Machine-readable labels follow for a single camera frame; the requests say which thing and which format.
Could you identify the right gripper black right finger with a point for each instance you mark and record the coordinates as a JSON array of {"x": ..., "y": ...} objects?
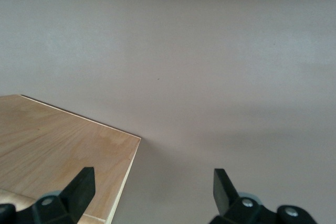
[{"x": 223, "y": 192}]

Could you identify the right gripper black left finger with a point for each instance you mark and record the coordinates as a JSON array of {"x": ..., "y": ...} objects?
[{"x": 84, "y": 187}]

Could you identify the light wooden drawer cabinet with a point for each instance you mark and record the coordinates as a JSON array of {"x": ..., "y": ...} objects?
[{"x": 52, "y": 142}]

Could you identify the brown paper table cover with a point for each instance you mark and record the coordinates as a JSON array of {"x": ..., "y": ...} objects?
[{"x": 183, "y": 64}]

